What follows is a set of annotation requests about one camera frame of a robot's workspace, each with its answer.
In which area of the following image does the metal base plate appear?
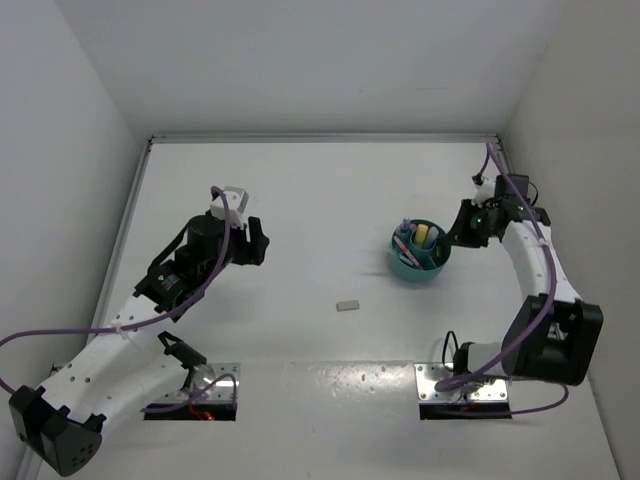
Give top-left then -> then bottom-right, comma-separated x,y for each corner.
159,363 -> 241,407
414,362 -> 511,402

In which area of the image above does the grey white eraser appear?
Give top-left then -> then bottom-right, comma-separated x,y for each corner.
336,300 -> 360,312

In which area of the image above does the clear blue-capped glue bottle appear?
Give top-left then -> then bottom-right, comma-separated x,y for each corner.
395,218 -> 412,245

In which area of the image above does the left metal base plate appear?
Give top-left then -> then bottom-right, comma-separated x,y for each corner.
159,363 -> 241,407

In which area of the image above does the yellow highlighter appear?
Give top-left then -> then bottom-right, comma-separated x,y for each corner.
414,224 -> 429,249

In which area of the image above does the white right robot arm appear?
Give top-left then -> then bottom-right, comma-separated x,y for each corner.
437,174 -> 604,391

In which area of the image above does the teal round organizer container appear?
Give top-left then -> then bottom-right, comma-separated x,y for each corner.
387,218 -> 451,285

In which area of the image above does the aluminium table edge rail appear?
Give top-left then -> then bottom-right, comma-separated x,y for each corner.
492,134 -> 574,359

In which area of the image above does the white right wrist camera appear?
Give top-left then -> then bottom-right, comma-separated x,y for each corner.
472,175 -> 495,206

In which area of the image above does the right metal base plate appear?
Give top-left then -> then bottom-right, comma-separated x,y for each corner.
414,362 -> 511,402

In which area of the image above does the pink thin pen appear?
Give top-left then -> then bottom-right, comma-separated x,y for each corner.
393,235 -> 424,270

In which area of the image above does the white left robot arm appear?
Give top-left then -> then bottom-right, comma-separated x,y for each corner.
9,213 -> 269,477

